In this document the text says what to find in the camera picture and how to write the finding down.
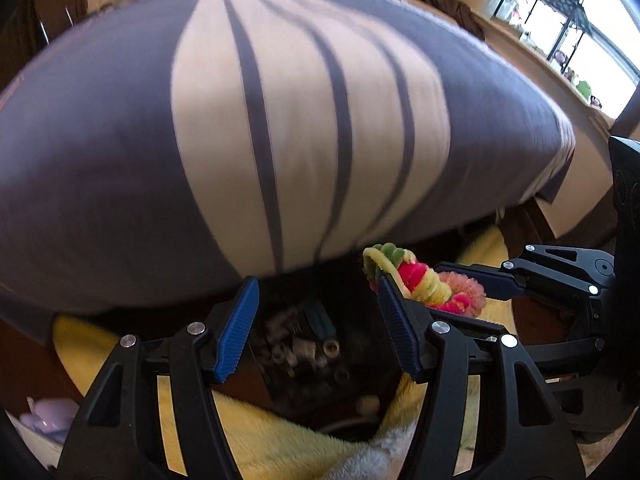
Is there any colourful pipe cleaner bundle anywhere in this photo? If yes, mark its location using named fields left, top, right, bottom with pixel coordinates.
left=362, top=243, right=486, bottom=318

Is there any black trash bin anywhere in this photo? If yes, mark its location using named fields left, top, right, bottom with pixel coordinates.
left=247, top=276, right=401, bottom=442

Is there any cream fluffy blanket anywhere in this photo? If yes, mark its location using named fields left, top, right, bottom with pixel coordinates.
left=52, top=224, right=519, bottom=480

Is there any lavender plastic object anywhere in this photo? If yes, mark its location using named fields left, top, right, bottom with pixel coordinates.
left=20, top=398, right=79, bottom=444

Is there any blue white striped bedspread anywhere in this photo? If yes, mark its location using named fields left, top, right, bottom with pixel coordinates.
left=1, top=0, right=576, bottom=339

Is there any wooden wardrobe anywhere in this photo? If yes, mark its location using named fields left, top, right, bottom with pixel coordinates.
left=1, top=0, right=88, bottom=87

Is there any white cable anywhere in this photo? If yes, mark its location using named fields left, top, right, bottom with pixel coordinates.
left=316, top=393, right=381, bottom=436

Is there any window frame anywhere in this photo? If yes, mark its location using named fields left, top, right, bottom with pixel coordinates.
left=499, top=0, right=639, bottom=119

